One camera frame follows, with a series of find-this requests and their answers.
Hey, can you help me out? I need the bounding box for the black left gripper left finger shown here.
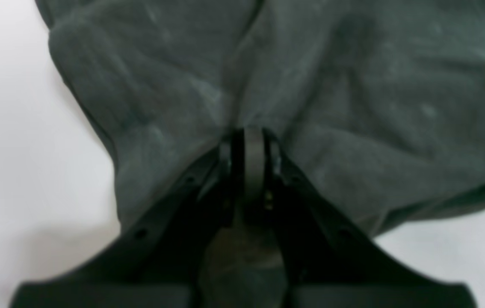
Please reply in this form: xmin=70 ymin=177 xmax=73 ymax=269
xmin=10 ymin=131 xmax=244 ymax=308

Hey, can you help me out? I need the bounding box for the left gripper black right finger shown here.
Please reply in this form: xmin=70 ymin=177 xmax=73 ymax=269
xmin=245 ymin=128 xmax=476 ymax=308

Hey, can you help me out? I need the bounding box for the dark grey t-shirt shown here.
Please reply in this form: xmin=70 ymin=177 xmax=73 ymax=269
xmin=36 ymin=0 xmax=485 ymax=308

